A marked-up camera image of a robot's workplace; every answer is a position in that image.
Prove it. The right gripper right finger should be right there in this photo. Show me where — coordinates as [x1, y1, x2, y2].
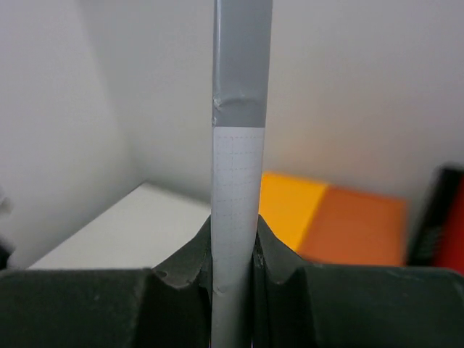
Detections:
[252, 219, 463, 347]

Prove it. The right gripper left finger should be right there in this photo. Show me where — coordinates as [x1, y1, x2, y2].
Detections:
[1, 223, 212, 347]

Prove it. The orange drawer box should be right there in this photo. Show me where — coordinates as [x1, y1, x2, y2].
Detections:
[297, 186, 407, 266]

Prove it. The yellow drawer box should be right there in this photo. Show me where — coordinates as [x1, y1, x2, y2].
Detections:
[259, 172, 329, 251]

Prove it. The red folder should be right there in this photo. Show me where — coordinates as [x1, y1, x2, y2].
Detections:
[434, 200, 463, 275]

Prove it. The green notebook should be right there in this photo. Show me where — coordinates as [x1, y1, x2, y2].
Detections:
[210, 1, 273, 347]

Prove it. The black mesh file organizer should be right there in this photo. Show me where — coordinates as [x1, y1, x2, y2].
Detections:
[406, 163, 463, 267]

